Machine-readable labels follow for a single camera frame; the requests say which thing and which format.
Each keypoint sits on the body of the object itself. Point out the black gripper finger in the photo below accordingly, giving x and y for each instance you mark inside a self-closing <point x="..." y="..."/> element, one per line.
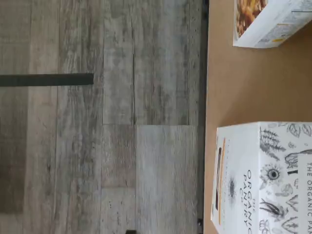
<point x="131" y="231"/>

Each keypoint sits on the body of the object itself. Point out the white pasta box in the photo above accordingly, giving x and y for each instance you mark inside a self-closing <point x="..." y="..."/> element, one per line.
<point x="268" y="24"/>

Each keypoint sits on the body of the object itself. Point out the white box yellow strip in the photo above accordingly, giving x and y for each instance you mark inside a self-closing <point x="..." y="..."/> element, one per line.
<point x="256" y="182"/>

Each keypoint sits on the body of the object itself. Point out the black floor tape strip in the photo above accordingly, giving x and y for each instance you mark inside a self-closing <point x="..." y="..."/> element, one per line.
<point x="48" y="80"/>

